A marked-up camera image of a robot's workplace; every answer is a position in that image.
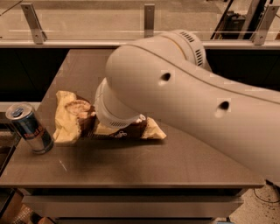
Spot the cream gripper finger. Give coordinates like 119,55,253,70
94,122,117,136

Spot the right metal railing bracket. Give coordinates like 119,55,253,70
251,4,280,46

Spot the middle metal railing bracket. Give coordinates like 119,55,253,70
144,3,155,38

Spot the metal railing bracket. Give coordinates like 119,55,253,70
144,3,155,38
251,4,280,46
20,3,47,45

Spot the left metal railing bracket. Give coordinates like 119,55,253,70
20,3,47,45

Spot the blue silver redbull can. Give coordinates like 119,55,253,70
5,102,53,154

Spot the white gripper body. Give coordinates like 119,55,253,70
94,78,146,129

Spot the black floor cable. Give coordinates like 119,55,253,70
253,186,280,204

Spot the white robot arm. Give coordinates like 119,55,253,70
94,30,280,183

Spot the brown chip bag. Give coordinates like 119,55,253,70
53,90,166,144

